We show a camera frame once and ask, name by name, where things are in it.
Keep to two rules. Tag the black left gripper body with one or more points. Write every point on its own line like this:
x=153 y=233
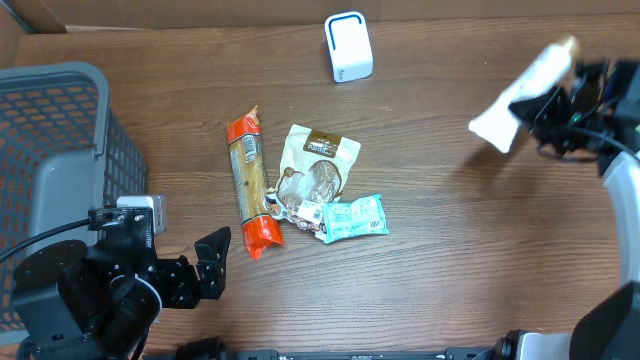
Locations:
x=180 y=281

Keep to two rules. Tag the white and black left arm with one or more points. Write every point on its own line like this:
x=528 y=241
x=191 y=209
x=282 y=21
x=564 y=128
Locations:
x=98 y=302

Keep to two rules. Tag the teal snack packet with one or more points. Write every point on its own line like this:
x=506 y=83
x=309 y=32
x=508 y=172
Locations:
x=364 y=216

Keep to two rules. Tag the white barcode scanner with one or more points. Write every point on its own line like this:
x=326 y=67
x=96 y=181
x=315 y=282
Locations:
x=349 y=46

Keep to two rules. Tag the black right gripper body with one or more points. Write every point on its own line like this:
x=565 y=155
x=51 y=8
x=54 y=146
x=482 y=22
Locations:
x=558 y=118

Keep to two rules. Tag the orange biscuit pack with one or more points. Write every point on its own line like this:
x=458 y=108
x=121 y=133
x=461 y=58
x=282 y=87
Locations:
x=259 y=229

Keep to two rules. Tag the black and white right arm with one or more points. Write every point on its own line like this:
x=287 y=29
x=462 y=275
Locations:
x=611 y=329

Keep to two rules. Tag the white tube with gold cap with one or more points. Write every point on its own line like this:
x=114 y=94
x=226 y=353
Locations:
x=497 y=124

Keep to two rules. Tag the beige brown snack pouch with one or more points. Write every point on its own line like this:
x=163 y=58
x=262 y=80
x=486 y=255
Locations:
x=314 y=169

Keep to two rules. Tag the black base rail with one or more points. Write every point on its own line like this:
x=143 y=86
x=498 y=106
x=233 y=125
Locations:
x=216 y=349

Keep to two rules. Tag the grey plastic shopping basket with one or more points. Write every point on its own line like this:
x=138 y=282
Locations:
x=63 y=153

